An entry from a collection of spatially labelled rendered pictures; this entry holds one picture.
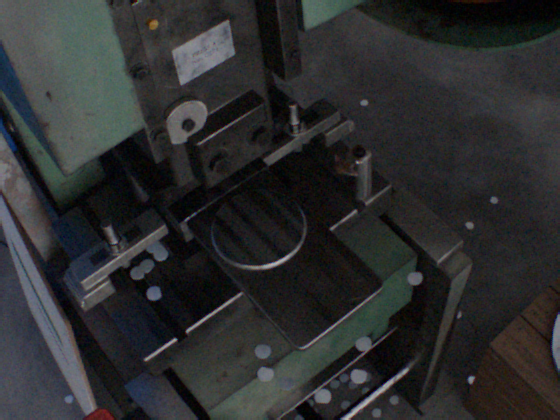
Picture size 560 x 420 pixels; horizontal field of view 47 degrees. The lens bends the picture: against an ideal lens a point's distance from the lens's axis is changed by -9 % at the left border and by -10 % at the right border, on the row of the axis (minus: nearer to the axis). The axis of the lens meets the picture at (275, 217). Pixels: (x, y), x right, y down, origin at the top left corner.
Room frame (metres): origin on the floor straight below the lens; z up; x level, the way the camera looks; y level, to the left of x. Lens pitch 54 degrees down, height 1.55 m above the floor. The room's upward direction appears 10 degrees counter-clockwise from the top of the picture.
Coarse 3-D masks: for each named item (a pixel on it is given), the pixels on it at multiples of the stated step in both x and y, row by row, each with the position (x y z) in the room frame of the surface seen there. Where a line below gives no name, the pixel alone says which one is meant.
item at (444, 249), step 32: (416, 224) 0.59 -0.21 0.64; (448, 256) 0.53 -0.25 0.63; (416, 288) 0.56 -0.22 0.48; (448, 288) 0.49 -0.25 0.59; (416, 320) 0.55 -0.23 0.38; (448, 320) 0.50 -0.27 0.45; (384, 352) 0.61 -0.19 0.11; (416, 352) 0.53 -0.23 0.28; (416, 384) 0.51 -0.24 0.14; (448, 384) 0.53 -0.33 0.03
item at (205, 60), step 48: (144, 0) 0.54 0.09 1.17; (192, 0) 0.57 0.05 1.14; (240, 0) 0.60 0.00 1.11; (144, 48) 0.54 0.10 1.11; (192, 48) 0.56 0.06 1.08; (240, 48) 0.59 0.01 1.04; (192, 96) 0.56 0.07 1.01; (240, 96) 0.58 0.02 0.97; (192, 144) 0.52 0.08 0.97; (240, 144) 0.55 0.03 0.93
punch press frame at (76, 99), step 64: (0, 0) 0.44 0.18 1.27; (64, 0) 0.46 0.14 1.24; (320, 0) 0.59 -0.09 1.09; (0, 64) 0.52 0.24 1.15; (64, 64) 0.45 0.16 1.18; (64, 128) 0.44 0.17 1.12; (128, 128) 0.47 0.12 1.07; (64, 192) 0.70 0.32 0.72; (384, 256) 0.54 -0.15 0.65; (256, 320) 0.47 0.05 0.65; (384, 320) 0.50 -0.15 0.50; (192, 384) 0.38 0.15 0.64; (256, 384) 0.38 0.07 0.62; (384, 384) 0.51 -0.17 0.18
